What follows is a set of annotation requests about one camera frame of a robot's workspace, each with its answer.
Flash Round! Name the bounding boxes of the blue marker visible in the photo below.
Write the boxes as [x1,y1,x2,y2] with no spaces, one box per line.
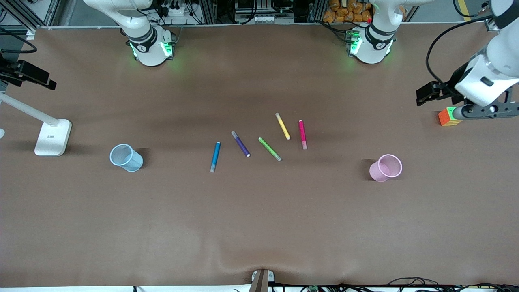
[210,141,221,173]

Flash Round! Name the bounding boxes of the multicoloured puzzle cube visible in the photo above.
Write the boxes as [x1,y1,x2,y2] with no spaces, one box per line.
[438,107,463,127]

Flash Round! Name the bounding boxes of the white desk stand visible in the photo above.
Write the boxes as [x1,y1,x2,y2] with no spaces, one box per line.
[0,92,73,157]

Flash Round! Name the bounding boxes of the pink mesh cup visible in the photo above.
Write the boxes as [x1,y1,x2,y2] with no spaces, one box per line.
[369,154,403,182]

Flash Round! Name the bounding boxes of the blue mesh cup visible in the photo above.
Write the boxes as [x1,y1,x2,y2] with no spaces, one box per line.
[109,144,144,172]

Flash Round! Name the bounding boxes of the orange snack bags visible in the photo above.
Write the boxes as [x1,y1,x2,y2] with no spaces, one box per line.
[323,0,373,24]

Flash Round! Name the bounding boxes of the white power strip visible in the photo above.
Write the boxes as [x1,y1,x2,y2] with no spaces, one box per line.
[160,5,187,17]

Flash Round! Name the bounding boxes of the yellow marker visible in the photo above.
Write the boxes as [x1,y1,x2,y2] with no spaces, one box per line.
[275,112,291,140]

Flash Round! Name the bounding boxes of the green marker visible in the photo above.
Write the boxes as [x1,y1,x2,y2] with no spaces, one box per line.
[258,137,282,162]

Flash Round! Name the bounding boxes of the white connector strip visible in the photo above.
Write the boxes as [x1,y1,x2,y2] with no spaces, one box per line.
[235,14,286,24]

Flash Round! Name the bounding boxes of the purple marker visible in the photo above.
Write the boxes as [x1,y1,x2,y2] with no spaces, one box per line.
[231,131,251,158]

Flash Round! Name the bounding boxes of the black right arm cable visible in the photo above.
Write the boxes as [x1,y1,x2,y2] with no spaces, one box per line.
[0,26,38,55]

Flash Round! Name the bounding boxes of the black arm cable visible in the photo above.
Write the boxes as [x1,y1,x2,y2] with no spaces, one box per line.
[425,15,494,86]
[0,26,38,55]

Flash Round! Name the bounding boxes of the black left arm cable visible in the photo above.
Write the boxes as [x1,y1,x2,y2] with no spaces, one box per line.
[425,15,494,86]

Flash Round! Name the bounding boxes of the camera mount post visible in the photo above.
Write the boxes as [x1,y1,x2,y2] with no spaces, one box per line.
[249,268,275,292]

